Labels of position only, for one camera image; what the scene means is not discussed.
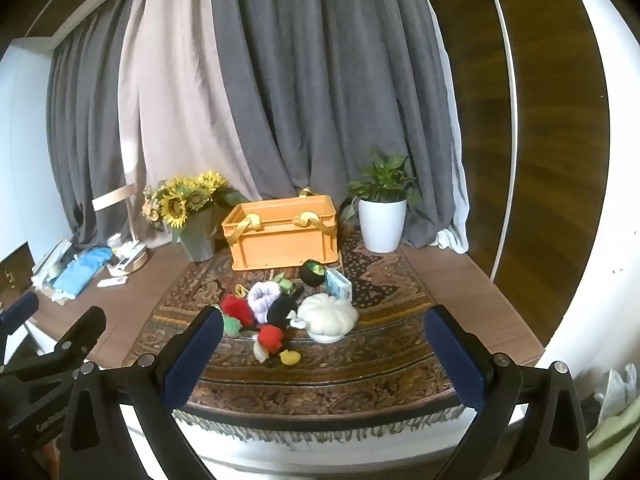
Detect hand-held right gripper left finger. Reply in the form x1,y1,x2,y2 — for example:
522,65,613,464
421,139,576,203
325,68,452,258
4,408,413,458
57,305,226,480

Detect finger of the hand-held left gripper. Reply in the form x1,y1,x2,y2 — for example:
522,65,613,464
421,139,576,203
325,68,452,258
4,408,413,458
27,305,107,377
0,291,40,332

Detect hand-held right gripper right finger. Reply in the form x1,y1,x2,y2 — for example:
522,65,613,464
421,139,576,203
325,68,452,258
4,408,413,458
424,304,592,480

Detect red fluffy plush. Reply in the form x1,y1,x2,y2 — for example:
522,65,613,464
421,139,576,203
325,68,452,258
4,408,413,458
220,294,256,331

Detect red apple plush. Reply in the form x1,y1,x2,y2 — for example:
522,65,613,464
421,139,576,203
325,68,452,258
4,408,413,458
257,325,285,352

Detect white pumpkin plush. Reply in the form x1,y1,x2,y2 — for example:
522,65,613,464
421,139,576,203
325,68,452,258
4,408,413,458
297,294,360,345

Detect black and green round plush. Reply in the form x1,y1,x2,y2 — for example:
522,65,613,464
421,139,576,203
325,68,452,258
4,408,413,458
299,260,329,289

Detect orange plastic crate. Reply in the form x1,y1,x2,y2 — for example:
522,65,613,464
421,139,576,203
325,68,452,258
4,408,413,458
221,187,342,272

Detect blue cloth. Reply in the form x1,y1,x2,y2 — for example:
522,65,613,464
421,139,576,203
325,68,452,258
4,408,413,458
52,246,114,295

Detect patterned rug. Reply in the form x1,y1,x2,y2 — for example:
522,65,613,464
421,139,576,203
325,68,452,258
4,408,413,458
122,225,473,458

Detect grey planter bucket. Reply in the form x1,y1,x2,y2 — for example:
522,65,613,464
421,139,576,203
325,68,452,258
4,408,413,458
177,207,227,264

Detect blue and white box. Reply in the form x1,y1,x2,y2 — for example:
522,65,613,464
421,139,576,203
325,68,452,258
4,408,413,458
325,268,353,301

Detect beige curtain tieback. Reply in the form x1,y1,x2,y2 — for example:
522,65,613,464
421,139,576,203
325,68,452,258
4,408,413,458
92,182,139,212

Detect white plant pot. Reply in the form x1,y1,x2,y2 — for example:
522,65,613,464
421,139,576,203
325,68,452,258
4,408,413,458
358,199,408,254

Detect sunflower bouquet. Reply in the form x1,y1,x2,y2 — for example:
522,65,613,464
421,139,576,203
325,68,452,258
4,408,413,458
140,170,251,233

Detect white plastic bag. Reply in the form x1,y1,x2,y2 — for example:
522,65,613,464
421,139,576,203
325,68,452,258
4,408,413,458
595,364,640,422

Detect light green cloth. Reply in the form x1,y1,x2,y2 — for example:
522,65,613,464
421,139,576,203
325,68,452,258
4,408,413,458
587,405,640,480

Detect grey curtain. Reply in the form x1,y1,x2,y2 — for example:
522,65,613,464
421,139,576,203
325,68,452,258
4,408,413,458
46,0,148,261
210,0,463,253

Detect white sheer curtain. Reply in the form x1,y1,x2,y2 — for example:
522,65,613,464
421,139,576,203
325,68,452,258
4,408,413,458
427,0,472,255

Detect green potted plant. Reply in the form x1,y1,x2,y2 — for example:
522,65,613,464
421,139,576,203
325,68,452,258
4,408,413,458
340,152,424,224

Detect beige curtain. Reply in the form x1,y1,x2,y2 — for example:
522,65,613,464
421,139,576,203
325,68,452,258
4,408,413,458
117,0,283,253

